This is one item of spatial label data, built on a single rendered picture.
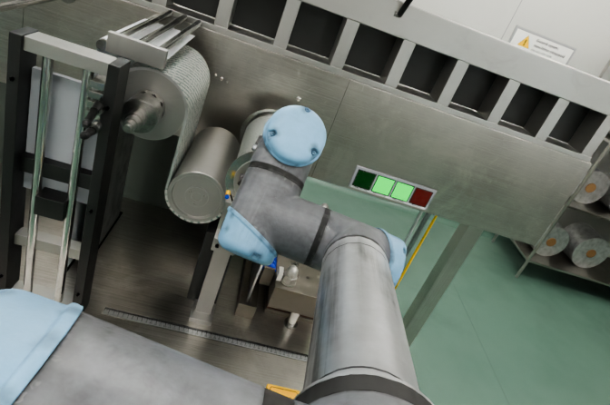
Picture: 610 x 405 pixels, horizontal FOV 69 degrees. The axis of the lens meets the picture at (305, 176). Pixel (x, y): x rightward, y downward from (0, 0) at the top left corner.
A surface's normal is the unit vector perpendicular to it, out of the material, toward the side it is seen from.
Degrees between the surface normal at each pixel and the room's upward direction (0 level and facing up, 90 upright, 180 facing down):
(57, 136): 90
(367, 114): 90
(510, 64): 90
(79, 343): 15
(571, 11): 90
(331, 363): 52
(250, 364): 0
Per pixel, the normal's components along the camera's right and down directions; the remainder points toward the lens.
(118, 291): 0.33, -0.84
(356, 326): -0.09, -0.98
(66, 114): 0.01, 0.45
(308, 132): 0.22, -0.20
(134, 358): 0.37, -0.92
